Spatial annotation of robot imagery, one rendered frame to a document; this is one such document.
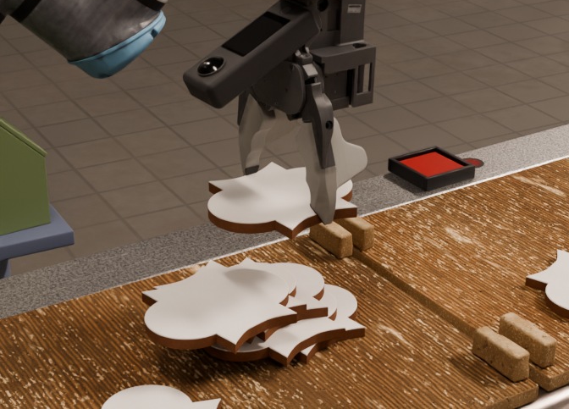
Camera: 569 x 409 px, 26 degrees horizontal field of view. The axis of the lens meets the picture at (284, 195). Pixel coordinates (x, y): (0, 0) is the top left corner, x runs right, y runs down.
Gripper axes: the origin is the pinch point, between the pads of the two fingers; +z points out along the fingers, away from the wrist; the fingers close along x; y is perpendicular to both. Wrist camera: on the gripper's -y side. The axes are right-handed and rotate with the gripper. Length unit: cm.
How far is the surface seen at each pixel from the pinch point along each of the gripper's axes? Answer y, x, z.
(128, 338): -12.4, 6.2, 13.2
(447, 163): 40.4, 18.3, 12.2
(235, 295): -5.8, -1.4, 7.5
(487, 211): 33.3, 4.9, 11.6
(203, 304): -8.9, -0.9, 7.6
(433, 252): 21.6, 1.3, 12.0
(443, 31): 299, 271, 98
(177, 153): 139, 229, 103
